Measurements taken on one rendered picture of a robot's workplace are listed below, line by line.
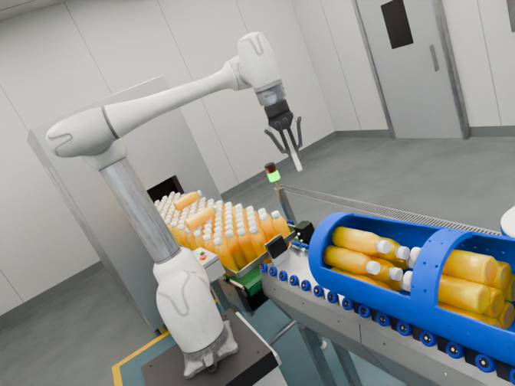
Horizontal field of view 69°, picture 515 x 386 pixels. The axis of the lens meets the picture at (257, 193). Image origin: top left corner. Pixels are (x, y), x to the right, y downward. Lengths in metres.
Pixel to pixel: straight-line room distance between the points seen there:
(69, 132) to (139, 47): 4.77
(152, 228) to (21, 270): 4.73
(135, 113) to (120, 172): 0.25
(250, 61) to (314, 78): 5.75
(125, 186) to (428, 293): 0.94
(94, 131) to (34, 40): 4.71
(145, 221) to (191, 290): 0.30
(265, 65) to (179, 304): 0.74
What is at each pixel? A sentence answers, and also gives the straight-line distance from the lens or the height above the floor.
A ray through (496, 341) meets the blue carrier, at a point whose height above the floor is 1.10.
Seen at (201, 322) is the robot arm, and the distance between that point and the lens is 1.20.
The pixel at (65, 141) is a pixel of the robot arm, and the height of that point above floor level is 1.81.
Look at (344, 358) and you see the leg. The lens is 2.14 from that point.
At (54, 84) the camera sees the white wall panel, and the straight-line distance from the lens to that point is 5.71.
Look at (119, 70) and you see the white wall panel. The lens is 5.78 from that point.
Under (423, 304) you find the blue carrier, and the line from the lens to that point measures 1.04.
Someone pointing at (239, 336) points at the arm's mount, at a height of 1.05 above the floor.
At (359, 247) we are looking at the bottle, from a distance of 1.25.
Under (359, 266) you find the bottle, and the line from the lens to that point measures 1.23.
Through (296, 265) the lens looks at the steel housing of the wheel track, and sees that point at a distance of 1.74.
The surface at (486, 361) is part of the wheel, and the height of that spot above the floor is 0.97.
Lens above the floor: 1.80
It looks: 18 degrees down
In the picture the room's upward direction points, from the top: 23 degrees counter-clockwise
